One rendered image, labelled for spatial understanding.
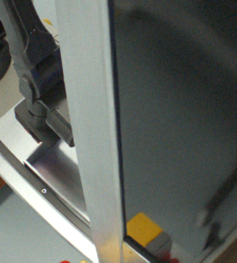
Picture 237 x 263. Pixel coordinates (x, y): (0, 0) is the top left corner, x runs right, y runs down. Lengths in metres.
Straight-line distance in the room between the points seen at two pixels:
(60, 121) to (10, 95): 1.06
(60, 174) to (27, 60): 0.33
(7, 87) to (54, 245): 0.54
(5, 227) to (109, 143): 1.59
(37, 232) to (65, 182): 0.94
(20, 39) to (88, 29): 0.48
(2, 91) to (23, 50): 1.15
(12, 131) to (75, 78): 0.74
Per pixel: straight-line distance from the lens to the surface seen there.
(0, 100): 2.12
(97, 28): 0.50
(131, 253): 0.87
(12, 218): 2.22
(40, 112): 1.11
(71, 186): 1.25
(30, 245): 2.17
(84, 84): 0.59
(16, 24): 0.98
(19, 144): 1.31
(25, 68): 1.01
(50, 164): 1.28
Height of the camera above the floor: 2.00
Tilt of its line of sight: 59 degrees down
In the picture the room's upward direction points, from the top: 4 degrees counter-clockwise
